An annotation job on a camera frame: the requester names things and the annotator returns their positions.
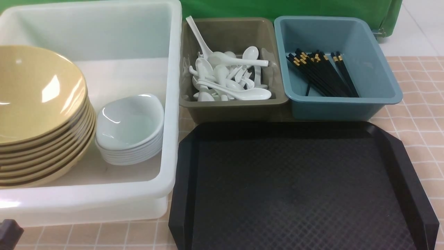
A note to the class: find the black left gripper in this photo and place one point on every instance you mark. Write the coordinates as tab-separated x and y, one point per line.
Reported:
10	234

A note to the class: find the white square sauce dish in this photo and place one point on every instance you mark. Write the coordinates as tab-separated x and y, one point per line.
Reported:
129	122

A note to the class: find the white ceramic soup spoon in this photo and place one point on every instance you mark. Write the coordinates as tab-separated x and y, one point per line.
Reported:
243	95

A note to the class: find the black chopstick gold band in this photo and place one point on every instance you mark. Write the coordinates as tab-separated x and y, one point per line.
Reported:
343	70

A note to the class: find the stack of yellow bowls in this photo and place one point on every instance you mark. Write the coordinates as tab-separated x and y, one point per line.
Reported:
42	143

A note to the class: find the stack of white dishes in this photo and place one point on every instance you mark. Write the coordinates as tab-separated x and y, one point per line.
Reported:
134	155

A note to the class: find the large white plastic bin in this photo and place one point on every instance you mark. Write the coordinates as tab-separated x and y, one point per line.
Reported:
124	48

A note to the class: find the black plastic serving tray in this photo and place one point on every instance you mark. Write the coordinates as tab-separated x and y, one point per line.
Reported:
298	186

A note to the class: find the pile of white spoons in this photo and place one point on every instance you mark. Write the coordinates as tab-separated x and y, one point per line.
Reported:
236	77

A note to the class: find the white spoon leaning upright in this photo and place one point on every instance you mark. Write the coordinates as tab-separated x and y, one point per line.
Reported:
206	51

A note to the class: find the white spoon lying across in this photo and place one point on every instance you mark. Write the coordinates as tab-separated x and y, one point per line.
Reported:
219	58

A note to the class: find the olive plastic spoon bin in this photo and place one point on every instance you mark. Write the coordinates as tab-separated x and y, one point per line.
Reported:
235	35

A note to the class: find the bundle of black chopsticks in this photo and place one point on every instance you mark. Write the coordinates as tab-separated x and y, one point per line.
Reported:
330	65

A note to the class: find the teal plastic chopstick bin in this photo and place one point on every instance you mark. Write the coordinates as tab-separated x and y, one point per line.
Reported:
364	59

